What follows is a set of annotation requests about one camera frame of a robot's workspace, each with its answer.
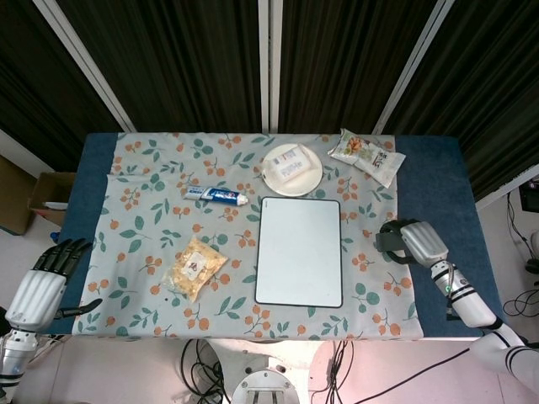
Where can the white green snack bag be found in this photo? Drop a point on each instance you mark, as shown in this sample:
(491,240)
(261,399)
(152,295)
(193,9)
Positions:
(366,155)

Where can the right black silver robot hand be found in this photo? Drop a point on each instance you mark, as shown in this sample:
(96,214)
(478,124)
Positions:
(423,244)

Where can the blue white toothpaste tube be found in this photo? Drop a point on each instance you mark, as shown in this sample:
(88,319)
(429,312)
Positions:
(215,194)

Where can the large brown cardboard box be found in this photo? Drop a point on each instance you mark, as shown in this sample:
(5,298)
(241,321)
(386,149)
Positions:
(14,198)

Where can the blue table cover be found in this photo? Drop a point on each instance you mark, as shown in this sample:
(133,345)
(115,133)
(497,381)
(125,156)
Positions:
(446,202)

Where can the clear bag yellow snacks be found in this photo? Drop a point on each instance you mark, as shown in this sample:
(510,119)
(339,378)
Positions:
(195,269)

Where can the white whiteboard black rim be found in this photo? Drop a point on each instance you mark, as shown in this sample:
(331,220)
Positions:
(299,252)

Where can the white metal frame post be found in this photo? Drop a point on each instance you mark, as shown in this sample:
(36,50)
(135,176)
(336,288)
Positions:
(410,67)
(269,63)
(88,63)

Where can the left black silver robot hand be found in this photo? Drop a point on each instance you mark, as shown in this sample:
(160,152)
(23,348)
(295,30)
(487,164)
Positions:
(33,296)

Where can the white round plate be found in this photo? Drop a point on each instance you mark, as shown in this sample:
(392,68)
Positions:
(275,183)

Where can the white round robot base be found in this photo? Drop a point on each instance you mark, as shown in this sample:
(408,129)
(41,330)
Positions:
(265,387)

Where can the floral grey tablecloth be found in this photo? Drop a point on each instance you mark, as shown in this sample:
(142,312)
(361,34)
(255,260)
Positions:
(139,219)

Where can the black pleated curtain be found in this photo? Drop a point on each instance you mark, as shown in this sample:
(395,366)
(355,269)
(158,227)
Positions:
(33,84)
(492,84)
(345,63)
(177,63)

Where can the white wrapped packet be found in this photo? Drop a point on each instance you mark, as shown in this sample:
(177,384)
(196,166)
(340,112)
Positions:
(292,164)

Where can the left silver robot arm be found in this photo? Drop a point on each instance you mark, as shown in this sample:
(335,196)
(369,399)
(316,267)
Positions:
(14,357)

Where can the small open cardboard box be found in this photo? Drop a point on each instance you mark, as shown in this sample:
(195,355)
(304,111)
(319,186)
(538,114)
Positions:
(46,191)

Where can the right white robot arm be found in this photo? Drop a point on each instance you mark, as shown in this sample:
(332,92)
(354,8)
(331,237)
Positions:
(471,303)

